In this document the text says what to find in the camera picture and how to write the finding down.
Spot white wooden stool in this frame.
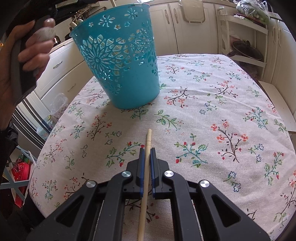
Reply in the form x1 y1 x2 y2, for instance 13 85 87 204
258 80 296 133

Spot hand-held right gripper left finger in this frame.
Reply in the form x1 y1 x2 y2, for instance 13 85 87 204
25 148 147 241

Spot cream drawer cabinet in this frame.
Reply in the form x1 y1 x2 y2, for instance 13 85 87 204
14 38 93 149

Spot cream tall cabinet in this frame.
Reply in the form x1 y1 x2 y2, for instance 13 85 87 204
264 16 296 86

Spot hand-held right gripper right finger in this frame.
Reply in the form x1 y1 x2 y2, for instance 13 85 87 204
150 148 271 241

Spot blue frame stand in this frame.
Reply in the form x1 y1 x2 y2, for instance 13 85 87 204
0 148 37 202

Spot wooden chopstick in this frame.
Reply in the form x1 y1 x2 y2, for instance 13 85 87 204
137 128 153 241

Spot teal perforated plastic basket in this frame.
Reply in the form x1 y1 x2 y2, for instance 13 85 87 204
69 3 160 110

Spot white shelf rack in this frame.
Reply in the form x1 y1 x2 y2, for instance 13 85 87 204
216 6 269 80

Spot plastic bag of greens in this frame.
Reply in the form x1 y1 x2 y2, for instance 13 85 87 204
233 0 271 24

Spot red box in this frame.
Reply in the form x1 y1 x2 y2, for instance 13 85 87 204
11 160 31 207

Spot dark pan with lid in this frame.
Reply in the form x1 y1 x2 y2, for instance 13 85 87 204
227 40 264 62

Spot cream cabinet doors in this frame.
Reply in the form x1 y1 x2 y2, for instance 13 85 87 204
148 0 219 56

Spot clear plastic bag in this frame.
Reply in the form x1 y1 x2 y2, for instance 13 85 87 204
38 93 70 137

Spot floral tablecloth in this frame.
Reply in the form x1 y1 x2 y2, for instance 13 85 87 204
29 54 296 241

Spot person's left hand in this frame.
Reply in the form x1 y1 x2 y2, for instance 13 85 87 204
0 18 56 132

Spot white hanging plastic holder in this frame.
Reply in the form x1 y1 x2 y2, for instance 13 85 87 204
179 0 205 24

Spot metal dish rack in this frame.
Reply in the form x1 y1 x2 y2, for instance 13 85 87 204
69 11 86 28

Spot stainless steel appliance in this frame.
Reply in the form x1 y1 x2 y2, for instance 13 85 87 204
11 97 47 149

